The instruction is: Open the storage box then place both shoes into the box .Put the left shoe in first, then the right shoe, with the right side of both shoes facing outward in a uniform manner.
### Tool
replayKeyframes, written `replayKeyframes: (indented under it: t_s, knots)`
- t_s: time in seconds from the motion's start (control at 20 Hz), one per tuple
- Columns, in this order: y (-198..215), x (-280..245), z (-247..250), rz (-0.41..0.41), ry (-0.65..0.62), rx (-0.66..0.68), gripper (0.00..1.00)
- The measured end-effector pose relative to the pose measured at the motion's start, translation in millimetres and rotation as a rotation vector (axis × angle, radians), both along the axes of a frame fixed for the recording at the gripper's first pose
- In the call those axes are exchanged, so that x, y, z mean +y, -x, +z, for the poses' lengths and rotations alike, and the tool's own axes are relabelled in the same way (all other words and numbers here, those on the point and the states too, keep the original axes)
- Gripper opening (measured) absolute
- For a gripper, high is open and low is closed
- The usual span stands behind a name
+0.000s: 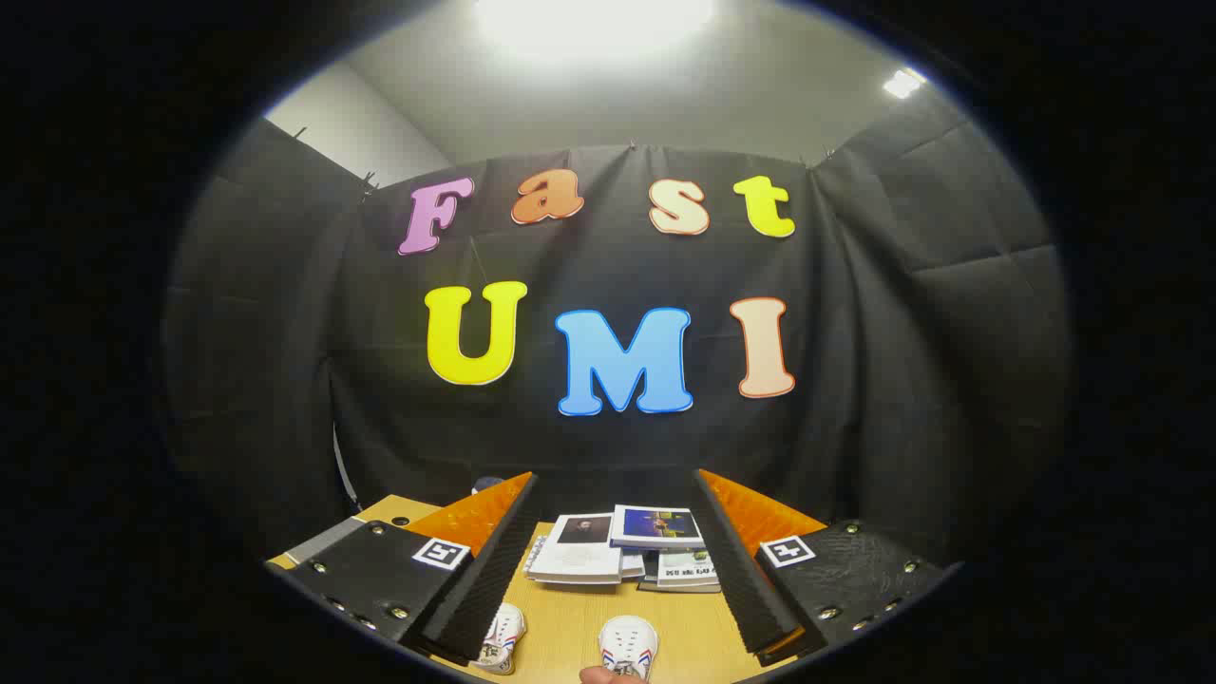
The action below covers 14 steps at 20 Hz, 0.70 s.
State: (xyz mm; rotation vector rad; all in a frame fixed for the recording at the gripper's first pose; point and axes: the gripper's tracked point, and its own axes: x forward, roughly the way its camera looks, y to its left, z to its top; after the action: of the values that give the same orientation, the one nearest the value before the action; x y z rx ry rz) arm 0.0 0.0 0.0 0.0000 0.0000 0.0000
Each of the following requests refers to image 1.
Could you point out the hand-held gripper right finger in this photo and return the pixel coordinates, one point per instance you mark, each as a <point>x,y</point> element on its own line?
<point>741,570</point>

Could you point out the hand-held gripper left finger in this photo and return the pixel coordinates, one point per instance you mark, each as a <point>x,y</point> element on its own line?
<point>494,570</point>

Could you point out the white canvas shoe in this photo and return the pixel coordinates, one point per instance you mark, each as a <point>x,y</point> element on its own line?
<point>629,641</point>
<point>502,635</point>

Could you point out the grey patterned book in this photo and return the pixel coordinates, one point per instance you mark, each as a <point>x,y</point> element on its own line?
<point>534,556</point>

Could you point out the teal white cover book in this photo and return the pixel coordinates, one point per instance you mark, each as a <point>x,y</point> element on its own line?
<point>686,570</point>

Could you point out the white portrait cover book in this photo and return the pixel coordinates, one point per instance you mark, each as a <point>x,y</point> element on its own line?
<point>579,551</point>

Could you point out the blue cover book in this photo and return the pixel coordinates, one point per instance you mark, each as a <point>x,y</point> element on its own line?
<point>655,525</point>

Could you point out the black backdrop cloth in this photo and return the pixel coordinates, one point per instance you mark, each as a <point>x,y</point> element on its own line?
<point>617,266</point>

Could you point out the small ceiling light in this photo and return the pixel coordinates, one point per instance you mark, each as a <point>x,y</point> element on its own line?
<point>902,84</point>

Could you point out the large ceiling light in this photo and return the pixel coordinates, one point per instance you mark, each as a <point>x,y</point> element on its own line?
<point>594,24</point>

